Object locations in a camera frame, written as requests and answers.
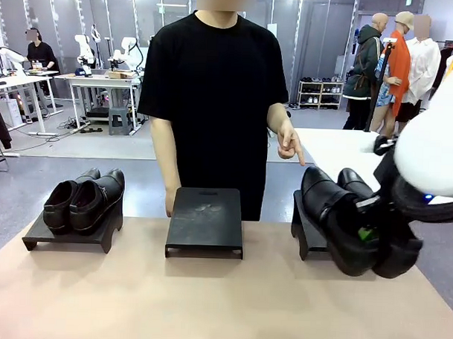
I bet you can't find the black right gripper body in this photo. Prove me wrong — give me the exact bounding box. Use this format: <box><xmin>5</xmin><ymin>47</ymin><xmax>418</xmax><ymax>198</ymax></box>
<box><xmin>372</xmin><ymin>152</ymin><xmax>410</xmax><ymax>221</ymax></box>

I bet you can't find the black leather shoe with buckle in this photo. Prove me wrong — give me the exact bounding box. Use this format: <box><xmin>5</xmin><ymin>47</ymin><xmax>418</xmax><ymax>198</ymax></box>
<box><xmin>42</xmin><ymin>165</ymin><xmax>102</xmax><ymax>237</ymax></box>
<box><xmin>68</xmin><ymin>167</ymin><xmax>126</xmax><ymax>238</ymax></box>

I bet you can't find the person's left forearm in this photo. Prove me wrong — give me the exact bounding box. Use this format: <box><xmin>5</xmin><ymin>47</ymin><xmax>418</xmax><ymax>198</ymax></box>
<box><xmin>266</xmin><ymin>101</ymin><xmax>294</xmax><ymax>132</ymax></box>

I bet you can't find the person's right forearm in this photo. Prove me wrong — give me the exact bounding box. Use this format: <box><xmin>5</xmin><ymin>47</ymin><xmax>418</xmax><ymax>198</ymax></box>
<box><xmin>150</xmin><ymin>140</ymin><xmax>184</xmax><ymax>193</ymax></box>

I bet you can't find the person in white shirt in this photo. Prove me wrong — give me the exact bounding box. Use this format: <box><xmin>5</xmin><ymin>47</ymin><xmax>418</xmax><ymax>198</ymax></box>
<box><xmin>394</xmin><ymin>14</ymin><xmax>444</xmax><ymax>125</ymax></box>

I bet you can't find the black shoe stand with print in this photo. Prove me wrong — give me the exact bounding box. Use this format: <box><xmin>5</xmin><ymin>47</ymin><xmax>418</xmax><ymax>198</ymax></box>
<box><xmin>164</xmin><ymin>186</ymin><xmax>246</xmax><ymax>261</ymax></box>

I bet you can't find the person in black T-shirt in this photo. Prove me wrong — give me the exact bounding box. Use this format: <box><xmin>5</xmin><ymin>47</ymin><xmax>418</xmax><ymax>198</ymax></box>
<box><xmin>133</xmin><ymin>0</ymin><xmax>294</xmax><ymax>223</ymax></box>

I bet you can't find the seated person in black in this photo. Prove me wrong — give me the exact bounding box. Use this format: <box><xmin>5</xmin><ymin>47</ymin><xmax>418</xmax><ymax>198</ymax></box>
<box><xmin>25</xmin><ymin>28</ymin><xmax>63</xmax><ymax>75</ymax></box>

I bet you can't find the white desk with person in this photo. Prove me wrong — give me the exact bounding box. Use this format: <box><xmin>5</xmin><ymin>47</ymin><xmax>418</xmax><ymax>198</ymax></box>
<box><xmin>0</xmin><ymin>71</ymin><xmax>65</xmax><ymax>135</ymax></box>

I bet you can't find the person's left hand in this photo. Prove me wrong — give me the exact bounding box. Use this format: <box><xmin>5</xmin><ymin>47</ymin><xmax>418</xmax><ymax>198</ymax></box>
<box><xmin>275</xmin><ymin>118</ymin><xmax>309</xmax><ymax>168</ymax></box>

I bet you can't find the person's right hand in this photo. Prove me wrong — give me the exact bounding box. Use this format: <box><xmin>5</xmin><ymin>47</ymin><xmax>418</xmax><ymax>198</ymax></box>
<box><xmin>163</xmin><ymin>185</ymin><xmax>180</xmax><ymax>219</ymax></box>

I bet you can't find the white side table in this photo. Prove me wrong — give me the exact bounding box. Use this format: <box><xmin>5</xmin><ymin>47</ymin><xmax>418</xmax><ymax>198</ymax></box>
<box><xmin>290</xmin><ymin>126</ymin><xmax>398</xmax><ymax>191</ymax></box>

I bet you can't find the black tripod pole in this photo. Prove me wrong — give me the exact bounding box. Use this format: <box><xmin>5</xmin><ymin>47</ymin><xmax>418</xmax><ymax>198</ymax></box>
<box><xmin>362</xmin><ymin>36</ymin><xmax>399</xmax><ymax>134</ymax></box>

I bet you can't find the white shoe rack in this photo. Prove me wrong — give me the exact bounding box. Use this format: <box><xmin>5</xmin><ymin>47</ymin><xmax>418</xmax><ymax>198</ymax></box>
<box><xmin>297</xmin><ymin>79</ymin><xmax>345</xmax><ymax>111</ymax></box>

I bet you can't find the mannequin in dark jacket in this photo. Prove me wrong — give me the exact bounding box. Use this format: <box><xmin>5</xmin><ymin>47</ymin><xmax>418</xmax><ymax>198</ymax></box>
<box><xmin>340</xmin><ymin>10</ymin><xmax>390</xmax><ymax>132</ymax></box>

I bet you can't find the mannequin in orange cloth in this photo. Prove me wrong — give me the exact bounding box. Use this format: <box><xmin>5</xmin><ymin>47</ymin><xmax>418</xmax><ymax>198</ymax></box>
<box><xmin>369</xmin><ymin>10</ymin><xmax>416</xmax><ymax>140</ymax></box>

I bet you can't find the grey plastic stool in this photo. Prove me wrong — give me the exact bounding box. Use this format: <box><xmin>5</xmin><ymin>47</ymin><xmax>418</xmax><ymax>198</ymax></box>
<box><xmin>108</xmin><ymin>106</ymin><xmax>135</xmax><ymax>138</ymax></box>

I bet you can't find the cardboard box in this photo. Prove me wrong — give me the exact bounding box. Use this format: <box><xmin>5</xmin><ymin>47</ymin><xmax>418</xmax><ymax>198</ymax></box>
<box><xmin>106</xmin><ymin>69</ymin><xmax>138</xmax><ymax>81</ymax></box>

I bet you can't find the white desk with robots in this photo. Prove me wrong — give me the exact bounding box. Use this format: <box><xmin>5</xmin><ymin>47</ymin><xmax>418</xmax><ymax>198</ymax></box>
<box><xmin>51</xmin><ymin>71</ymin><xmax>145</xmax><ymax>133</ymax></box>

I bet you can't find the white background robot with desk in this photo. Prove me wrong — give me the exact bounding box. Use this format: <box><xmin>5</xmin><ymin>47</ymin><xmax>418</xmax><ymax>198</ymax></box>
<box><xmin>0</xmin><ymin>45</ymin><xmax>30</xmax><ymax>83</ymax></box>

